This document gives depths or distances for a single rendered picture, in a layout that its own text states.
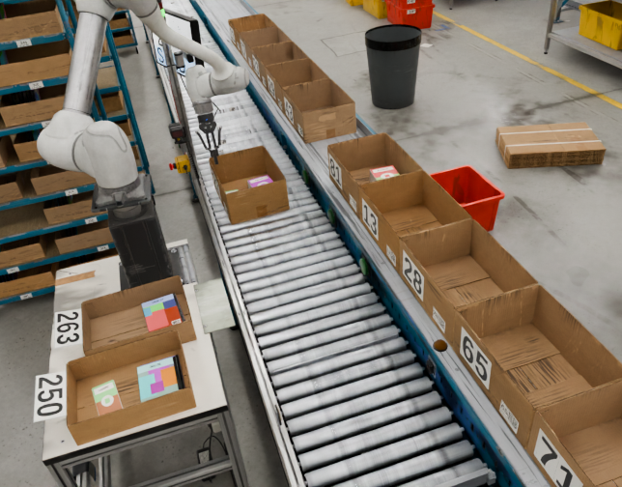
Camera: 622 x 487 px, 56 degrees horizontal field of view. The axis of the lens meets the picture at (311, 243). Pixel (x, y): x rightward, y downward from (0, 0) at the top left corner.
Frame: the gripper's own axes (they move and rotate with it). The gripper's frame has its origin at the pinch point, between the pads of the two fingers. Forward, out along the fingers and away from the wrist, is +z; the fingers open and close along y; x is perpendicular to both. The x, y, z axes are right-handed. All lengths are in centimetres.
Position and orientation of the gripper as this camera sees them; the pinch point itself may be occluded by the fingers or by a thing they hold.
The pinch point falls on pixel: (214, 157)
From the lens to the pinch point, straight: 279.2
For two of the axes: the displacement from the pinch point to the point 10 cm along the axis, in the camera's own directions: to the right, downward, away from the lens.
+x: 2.6, 2.4, -9.4
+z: 1.9, 9.4, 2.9
